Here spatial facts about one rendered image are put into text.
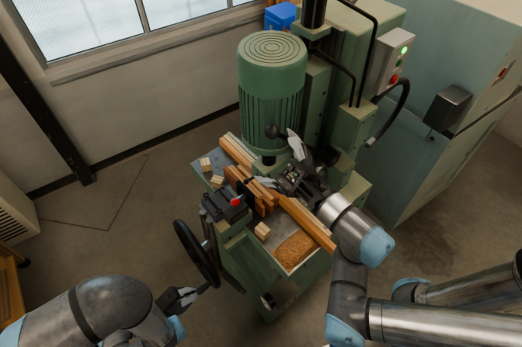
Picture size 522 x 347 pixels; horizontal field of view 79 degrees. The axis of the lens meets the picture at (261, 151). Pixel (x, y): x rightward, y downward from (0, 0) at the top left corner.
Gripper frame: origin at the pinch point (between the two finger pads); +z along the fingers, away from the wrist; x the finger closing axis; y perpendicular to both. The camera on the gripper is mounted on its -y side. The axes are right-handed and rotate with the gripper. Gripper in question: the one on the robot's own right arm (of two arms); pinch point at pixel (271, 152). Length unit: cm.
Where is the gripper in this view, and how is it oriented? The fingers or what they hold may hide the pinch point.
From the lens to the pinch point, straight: 80.7
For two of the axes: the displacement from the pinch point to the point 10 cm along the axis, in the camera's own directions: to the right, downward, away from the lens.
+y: -5.4, -1.3, -8.3
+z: -6.4, -5.8, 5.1
